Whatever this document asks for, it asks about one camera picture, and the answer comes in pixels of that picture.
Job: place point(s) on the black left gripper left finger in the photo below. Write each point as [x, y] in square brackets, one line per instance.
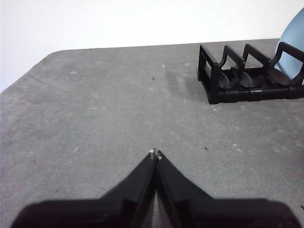
[95, 213]

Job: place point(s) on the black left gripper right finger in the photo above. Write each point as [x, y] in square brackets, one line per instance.
[225, 213]

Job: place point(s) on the black plate rack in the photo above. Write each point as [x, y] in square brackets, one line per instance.
[237, 95]

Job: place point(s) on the blue plate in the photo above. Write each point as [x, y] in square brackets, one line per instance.
[294, 35]

